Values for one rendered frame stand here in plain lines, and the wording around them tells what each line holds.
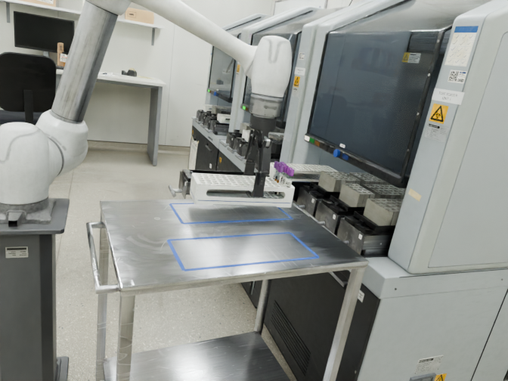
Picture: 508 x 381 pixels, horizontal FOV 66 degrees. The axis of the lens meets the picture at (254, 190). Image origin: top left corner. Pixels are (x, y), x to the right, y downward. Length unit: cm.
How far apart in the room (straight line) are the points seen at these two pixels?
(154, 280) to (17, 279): 69
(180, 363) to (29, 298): 52
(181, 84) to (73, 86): 365
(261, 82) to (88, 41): 57
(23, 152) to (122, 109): 372
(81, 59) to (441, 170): 110
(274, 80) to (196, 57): 397
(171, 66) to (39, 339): 389
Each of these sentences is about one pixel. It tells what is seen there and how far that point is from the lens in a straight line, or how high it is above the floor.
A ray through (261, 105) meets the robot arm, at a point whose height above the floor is 114.
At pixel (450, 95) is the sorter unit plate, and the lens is 117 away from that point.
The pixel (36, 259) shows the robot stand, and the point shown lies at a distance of 139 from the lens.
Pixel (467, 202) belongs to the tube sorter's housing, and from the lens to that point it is 127.
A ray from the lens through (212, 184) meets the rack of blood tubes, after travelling 109.
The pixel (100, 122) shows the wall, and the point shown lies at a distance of 499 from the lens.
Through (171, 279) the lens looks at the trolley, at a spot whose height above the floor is 82.
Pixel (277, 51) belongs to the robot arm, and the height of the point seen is 128.
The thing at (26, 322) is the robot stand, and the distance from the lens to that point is 151.
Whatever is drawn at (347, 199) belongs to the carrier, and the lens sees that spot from 144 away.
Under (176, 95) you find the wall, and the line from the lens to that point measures 501.
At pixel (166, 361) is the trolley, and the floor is 28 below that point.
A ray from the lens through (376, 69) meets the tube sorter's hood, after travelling 139.
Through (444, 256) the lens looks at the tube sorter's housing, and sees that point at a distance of 130.
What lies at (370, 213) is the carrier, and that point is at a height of 84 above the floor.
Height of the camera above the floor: 125
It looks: 18 degrees down
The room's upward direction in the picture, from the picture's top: 9 degrees clockwise
